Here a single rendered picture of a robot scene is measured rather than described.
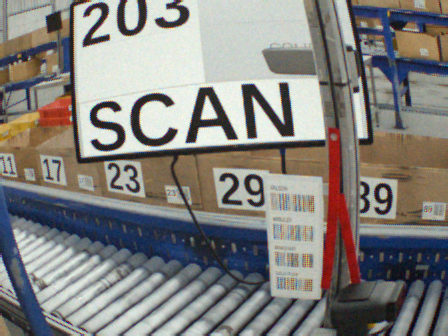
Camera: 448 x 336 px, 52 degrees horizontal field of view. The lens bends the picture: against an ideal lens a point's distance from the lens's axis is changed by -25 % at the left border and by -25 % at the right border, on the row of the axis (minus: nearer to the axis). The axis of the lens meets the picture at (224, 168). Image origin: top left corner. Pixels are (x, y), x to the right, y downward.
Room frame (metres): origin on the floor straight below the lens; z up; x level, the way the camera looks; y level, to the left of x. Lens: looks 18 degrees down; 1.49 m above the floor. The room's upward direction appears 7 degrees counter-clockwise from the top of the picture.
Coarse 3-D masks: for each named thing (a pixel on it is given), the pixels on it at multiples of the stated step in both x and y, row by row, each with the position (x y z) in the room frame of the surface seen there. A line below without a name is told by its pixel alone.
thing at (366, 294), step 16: (352, 288) 0.62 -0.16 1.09; (368, 288) 0.60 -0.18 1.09; (384, 288) 0.59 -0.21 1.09; (400, 288) 0.58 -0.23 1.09; (336, 304) 0.60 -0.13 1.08; (352, 304) 0.58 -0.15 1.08; (368, 304) 0.57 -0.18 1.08; (384, 304) 0.56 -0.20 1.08; (400, 304) 0.56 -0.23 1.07; (336, 320) 0.59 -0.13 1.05; (352, 320) 0.58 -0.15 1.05; (368, 320) 0.56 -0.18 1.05; (384, 320) 0.55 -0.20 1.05
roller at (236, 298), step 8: (248, 280) 1.30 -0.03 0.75; (256, 280) 1.31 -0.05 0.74; (240, 288) 1.26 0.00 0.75; (248, 288) 1.27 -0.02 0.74; (256, 288) 1.29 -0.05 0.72; (232, 296) 1.22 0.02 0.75; (240, 296) 1.23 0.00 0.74; (248, 296) 1.25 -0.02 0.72; (224, 304) 1.18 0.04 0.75; (232, 304) 1.19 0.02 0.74; (240, 304) 1.21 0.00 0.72; (208, 312) 1.15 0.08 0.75; (216, 312) 1.14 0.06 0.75; (224, 312) 1.15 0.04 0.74; (232, 312) 1.18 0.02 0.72; (200, 320) 1.10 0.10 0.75; (208, 320) 1.10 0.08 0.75; (216, 320) 1.12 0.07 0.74; (224, 320) 1.14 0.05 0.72; (192, 328) 1.06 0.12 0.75; (200, 328) 1.07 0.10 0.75; (208, 328) 1.08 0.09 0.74; (216, 328) 1.11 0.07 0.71
